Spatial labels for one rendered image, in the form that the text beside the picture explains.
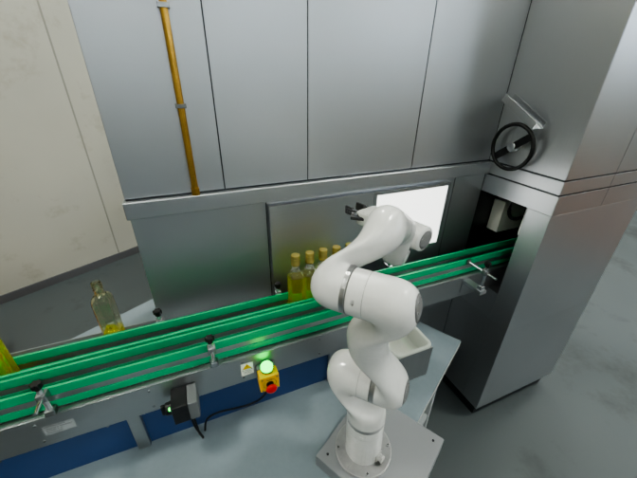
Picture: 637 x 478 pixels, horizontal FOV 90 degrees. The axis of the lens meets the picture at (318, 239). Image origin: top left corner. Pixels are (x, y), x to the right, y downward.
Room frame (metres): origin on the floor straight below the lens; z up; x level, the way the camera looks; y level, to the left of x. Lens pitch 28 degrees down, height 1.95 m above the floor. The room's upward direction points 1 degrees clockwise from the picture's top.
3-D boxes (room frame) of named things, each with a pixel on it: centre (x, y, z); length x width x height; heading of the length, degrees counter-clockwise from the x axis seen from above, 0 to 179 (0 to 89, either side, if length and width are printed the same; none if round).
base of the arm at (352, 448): (0.63, -0.16, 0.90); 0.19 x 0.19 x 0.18
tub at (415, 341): (0.97, -0.34, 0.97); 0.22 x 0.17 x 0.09; 23
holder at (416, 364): (1.00, -0.32, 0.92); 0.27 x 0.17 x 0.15; 23
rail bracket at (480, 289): (1.27, -0.78, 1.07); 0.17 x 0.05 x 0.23; 23
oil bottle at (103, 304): (0.87, 0.75, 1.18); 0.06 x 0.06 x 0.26; 18
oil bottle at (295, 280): (1.04, 0.09, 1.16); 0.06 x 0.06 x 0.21; 24
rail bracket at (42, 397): (0.56, 0.76, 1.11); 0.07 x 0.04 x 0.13; 23
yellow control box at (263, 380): (0.79, 0.18, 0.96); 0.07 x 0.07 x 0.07; 23
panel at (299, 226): (1.31, -0.22, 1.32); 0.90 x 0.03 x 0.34; 113
